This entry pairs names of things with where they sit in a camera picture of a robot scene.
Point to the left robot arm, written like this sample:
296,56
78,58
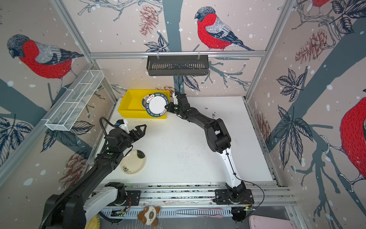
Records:
75,206

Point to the white wire mesh basket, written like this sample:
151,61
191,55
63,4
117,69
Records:
76,100

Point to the pink tray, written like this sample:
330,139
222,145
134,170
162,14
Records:
260,222

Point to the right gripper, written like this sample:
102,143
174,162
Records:
172,108

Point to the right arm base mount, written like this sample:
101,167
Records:
233,195

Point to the panda plush toy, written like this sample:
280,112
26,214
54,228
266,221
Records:
148,216

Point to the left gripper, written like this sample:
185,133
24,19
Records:
139,131

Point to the dark green lettered rim plate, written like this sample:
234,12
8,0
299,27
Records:
154,104

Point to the yellow plastic bin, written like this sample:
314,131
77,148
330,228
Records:
134,104

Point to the pink chopsticks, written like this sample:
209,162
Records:
207,213

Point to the black hanging basket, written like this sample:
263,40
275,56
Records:
178,65

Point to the cream plate with dark spot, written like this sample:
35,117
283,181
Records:
133,162

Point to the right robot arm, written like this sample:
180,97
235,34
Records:
219,141

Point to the yellow bamboo mat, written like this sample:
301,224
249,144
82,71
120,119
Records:
94,223

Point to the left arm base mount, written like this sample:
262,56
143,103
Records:
124,197

